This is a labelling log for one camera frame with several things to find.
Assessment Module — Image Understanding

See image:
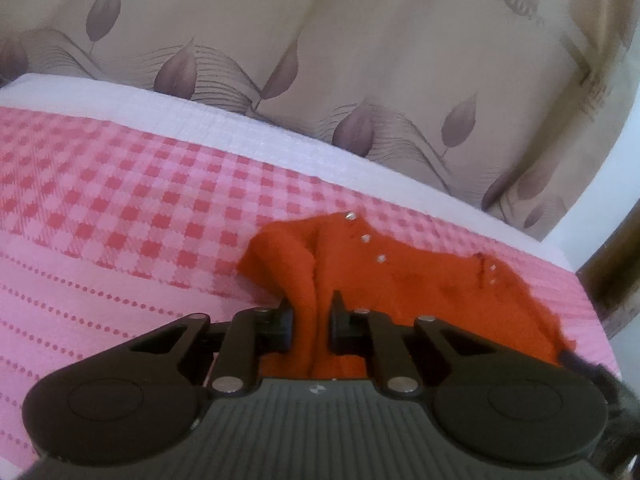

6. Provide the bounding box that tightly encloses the beige leaf print curtain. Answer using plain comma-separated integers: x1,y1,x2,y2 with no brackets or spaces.
0,0,638,241

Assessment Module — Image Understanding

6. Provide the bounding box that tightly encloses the pink checked blanket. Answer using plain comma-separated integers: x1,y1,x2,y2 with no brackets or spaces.
0,105,623,461

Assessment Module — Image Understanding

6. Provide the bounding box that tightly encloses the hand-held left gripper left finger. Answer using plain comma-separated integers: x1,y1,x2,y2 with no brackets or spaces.
126,300,297,397

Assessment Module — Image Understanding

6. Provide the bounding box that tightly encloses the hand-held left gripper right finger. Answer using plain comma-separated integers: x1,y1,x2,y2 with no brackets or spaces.
327,289,495,396

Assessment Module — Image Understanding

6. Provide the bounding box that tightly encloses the white bed mattress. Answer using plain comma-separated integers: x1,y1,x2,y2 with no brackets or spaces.
0,72,583,281

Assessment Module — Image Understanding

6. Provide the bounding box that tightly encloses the brown wooden frame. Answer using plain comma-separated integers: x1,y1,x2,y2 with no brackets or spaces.
575,125,640,341

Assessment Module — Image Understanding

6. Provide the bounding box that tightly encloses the red knitted sweater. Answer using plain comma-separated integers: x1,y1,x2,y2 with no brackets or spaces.
237,210,576,382

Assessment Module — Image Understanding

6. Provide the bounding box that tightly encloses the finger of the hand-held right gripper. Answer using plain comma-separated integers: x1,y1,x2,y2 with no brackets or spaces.
556,347,628,406

